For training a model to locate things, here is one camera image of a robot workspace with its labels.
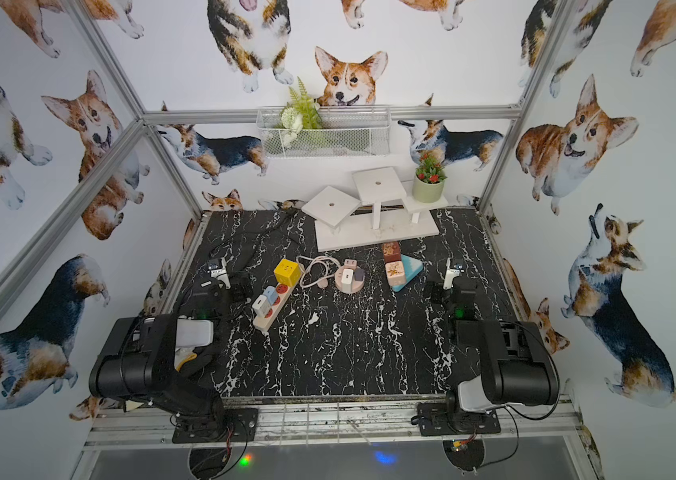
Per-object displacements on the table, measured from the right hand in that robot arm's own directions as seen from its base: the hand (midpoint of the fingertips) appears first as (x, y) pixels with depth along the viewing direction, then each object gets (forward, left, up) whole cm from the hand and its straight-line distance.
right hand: (441, 272), depth 93 cm
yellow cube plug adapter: (0, +48, +2) cm, 48 cm away
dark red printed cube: (+8, +15, +1) cm, 17 cm away
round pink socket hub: (-1, +27, -5) cm, 27 cm away
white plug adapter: (-11, +54, +1) cm, 55 cm away
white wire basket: (+33, +29, +29) cm, 53 cm away
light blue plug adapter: (-7, +52, 0) cm, 53 cm away
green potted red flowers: (+23, +3, +17) cm, 29 cm away
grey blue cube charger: (+2, +26, -3) cm, 26 cm away
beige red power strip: (-4, +50, -4) cm, 50 cm away
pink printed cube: (0, +14, +1) cm, 14 cm away
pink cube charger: (+5, +29, -1) cm, 29 cm away
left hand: (+1, +65, +1) cm, 65 cm away
